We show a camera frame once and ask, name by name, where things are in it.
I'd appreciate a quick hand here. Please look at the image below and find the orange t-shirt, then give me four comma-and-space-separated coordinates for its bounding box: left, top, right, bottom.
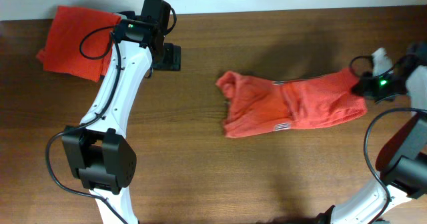
216, 68, 368, 138

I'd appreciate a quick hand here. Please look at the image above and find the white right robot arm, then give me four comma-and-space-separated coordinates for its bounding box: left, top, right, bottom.
312, 41, 426, 224

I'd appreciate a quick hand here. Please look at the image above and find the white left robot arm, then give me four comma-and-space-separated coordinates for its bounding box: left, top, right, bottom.
59, 0, 181, 223

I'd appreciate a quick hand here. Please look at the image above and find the folded orange shirt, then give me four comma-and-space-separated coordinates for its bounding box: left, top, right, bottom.
36, 6, 121, 82

